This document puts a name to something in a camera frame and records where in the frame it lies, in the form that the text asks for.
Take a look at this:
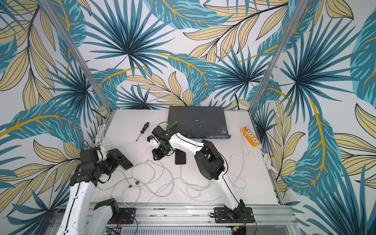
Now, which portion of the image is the green black screwdriver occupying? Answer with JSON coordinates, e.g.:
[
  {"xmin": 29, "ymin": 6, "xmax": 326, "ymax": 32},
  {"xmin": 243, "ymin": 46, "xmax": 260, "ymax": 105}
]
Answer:
[{"xmin": 136, "ymin": 122, "xmax": 149, "ymax": 142}]

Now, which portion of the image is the white cable with black plug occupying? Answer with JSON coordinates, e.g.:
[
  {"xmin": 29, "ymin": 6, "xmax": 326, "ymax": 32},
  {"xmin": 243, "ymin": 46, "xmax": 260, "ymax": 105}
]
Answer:
[{"xmin": 96, "ymin": 160, "xmax": 177, "ymax": 208}]

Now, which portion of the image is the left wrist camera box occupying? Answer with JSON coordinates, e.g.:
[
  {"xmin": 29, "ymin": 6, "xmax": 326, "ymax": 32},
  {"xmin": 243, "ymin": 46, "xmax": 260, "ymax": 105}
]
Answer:
[{"xmin": 96, "ymin": 146, "xmax": 107, "ymax": 162}]

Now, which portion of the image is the aluminium front rail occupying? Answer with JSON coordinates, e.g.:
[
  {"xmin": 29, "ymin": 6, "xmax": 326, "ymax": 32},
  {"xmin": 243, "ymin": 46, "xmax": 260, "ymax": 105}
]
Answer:
[{"xmin": 100, "ymin": 204, "xmax": 302, "ymax": 235}]

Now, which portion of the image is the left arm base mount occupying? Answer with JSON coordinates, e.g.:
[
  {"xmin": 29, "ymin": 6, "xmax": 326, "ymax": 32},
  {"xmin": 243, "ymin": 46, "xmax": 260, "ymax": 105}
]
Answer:
[{"xmin": 94, "ymin": 198, "xmax": 137, "ymax": 224}]

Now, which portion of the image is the coiled white power cord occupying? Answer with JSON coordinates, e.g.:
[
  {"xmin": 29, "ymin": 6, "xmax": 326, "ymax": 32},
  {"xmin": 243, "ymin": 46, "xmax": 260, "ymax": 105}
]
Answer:
[{"xmin": 88, "ymin": 123, "xmax": 107, "ymax": 147}]

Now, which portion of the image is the green plastic pipe fitting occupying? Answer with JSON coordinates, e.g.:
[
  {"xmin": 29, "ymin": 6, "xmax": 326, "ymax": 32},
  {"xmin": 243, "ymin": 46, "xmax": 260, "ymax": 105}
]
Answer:
[{"xmin": 166, "ymin": 121, "xmax": 178, "ymax": 132}]

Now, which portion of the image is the phone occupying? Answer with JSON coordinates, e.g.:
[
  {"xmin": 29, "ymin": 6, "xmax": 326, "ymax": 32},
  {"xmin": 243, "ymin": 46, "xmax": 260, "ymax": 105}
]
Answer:
[
  {"xmin": 115, "ymin": 148, "xmax": 134, "ymax": 170},
  {"xmin": 175, "ymin": 149, "xmax": 187, "ymax": 165}
]

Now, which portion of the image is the dark grey network switch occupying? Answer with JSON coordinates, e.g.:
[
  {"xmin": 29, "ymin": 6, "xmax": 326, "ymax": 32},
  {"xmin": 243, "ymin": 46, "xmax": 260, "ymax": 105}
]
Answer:
[{"xmin": 167, "ymin": 106, "xmax": 231, "ymax": 139}]

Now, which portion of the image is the orange power strip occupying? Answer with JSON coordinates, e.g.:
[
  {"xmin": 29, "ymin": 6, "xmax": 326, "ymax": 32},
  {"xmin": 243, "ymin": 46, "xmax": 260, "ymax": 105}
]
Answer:
[{"xmin": 241, "ymin": 126, "xmax": 260, "ymax": 147}]

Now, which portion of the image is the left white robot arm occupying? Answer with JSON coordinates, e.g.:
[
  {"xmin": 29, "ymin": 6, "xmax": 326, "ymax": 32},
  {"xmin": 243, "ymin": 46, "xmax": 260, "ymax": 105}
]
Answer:
[{"xmin": 57, "ymin": 147, "xmax": 119, "ymax": 235}]

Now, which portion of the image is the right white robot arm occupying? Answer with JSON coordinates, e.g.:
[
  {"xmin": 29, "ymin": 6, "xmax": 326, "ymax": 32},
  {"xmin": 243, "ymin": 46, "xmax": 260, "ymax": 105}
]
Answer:
[{"xmin": 147, "ymin": 125, "xmax": 245, "ymax": 222}]

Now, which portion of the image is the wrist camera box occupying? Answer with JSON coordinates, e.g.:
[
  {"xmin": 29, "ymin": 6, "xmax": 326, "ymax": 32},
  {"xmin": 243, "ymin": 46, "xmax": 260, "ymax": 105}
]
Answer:
[
  {"xmin": 96, "ymin": 146, "xmax": 107, "ymax": 162},
  {"xmin": 147, "ymin": 135, "xmax": 159, "ymax": 148}
]

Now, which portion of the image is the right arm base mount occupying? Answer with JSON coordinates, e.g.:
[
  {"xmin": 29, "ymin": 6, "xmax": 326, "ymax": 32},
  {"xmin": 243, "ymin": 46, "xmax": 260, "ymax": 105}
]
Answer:
[{"xmin": 209, "ymin": 207, "xmax": 255, "ymax": 224}]

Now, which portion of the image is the coiled white cord right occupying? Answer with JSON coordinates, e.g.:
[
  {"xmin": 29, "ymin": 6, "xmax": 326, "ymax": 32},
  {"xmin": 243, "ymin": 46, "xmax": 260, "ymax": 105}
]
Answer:
[{"xmin": 258, "ymin": 145, "xmax": 280, "ymax": 174}]

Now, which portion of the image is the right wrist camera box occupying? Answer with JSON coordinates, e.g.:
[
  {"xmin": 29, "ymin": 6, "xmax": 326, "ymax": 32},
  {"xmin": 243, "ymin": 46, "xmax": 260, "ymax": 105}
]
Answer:
[{"xmin": 147, "ymin": 135, "xmax": 159, "ymax": 148}]

